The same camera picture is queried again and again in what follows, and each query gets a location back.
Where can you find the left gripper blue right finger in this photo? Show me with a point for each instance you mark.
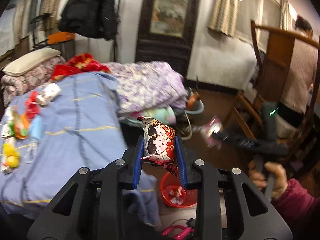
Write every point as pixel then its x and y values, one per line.
pixel 180 161

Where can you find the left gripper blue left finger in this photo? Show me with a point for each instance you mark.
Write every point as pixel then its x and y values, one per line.
pixel 138 154

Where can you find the red snack wrapper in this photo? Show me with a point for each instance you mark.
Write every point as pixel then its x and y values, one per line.
pixel 159 144

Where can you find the yellow snack wrapper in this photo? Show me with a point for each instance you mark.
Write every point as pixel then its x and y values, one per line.
pixel 10 156

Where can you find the clear bag with red wrapper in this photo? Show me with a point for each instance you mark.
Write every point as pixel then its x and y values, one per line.
pixel 20 124

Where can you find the green tea carton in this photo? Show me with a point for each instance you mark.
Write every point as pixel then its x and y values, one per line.
pixel 8 126

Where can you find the person's right hand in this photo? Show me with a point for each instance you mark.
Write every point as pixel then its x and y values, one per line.
pixel 261 181

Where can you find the pastel green pink quilt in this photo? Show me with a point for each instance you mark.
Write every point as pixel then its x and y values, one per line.
pixel 164 115

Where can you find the light blue wash basin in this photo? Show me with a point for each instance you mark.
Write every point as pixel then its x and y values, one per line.
pixel 199 105

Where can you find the copper brown pan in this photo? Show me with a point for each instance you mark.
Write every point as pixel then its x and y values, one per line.
pixel 194 96

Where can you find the person in pink sweater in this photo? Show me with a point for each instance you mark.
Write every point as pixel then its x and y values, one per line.
pixel 294 99

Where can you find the red mesh waste basket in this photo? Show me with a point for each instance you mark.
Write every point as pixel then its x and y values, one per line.
pixel 174 195

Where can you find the blue checked bed sheet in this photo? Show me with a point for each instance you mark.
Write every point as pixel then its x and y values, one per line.
pixel 80 128

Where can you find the purple floral quilt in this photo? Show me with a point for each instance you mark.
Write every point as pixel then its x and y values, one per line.
pixel 147 85

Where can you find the pink metal rack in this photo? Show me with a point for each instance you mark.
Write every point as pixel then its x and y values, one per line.
pixel 184 232

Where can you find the wooden armchair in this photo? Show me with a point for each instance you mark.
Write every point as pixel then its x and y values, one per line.
pixel 269 84

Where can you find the red patterned blanket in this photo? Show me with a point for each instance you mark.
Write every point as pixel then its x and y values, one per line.
pixel 81 63

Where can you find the dark framed landscape painting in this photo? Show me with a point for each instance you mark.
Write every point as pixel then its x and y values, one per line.
pixel 166 32

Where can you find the orange box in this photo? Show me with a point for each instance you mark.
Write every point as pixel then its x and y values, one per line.
pixel 60 37

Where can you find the maroon floral folded quilt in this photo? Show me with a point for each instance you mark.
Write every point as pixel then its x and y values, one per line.
pixel 19 85

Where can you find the cream pillow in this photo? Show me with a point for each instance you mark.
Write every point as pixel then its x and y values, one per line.
pixel 29 61

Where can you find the beige striped curtain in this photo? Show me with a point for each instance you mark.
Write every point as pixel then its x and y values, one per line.
pixel 224 16

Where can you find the black hanging jacket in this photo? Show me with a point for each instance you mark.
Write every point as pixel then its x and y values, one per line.
pixel 90 18

